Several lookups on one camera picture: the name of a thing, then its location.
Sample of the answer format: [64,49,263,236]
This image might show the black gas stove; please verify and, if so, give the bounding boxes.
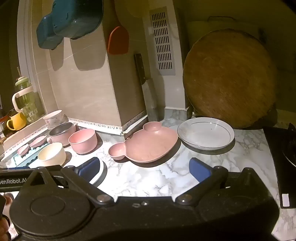
[263,123,296,209]

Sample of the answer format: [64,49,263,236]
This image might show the teal hanging pots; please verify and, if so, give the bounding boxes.
[36,0,104,50]

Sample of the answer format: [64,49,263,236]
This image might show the cleaver with dark handle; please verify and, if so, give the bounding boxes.
[134,53,160,121]

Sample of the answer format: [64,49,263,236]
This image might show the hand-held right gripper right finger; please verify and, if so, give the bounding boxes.
[175,158,270,207]

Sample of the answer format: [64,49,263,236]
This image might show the pink round bowl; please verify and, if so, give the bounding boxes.
[68,128,98,154]

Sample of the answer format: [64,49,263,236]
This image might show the white plate with dark rim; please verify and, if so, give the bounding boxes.
[177,117,235,151]

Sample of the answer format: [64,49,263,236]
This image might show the white patterned bowl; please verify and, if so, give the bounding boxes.
[43,110,64,129]

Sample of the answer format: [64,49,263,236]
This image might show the pink bear-shaped plate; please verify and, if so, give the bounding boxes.
[109,121,179,164]

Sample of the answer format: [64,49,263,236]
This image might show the teal dish rack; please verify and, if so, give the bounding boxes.
[12,143,50,168]

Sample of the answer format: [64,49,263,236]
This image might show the person's left hand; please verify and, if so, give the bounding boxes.
[0,192,15,241]

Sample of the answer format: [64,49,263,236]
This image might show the white vent grille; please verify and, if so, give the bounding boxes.
[149,7,176,76]

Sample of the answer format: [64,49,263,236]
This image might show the pink pot with steel inside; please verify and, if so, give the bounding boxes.
[47,123,77,147]

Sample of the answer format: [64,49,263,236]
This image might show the green glass pitcher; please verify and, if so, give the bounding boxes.
[12,76,45,124]

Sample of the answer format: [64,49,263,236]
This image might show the round wooden cutting board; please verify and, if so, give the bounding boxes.
[182,29,278,129]

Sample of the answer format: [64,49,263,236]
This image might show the orange spatula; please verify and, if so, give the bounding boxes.
[106,26,129,55]

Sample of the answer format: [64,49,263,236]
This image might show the cream bowl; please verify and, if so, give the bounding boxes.
[38,142,66,167]

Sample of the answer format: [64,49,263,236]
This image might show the yellow mug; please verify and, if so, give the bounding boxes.
[6,113,27,131]

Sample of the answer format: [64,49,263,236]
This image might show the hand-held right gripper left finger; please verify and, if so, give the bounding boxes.
[22,158,115,207]

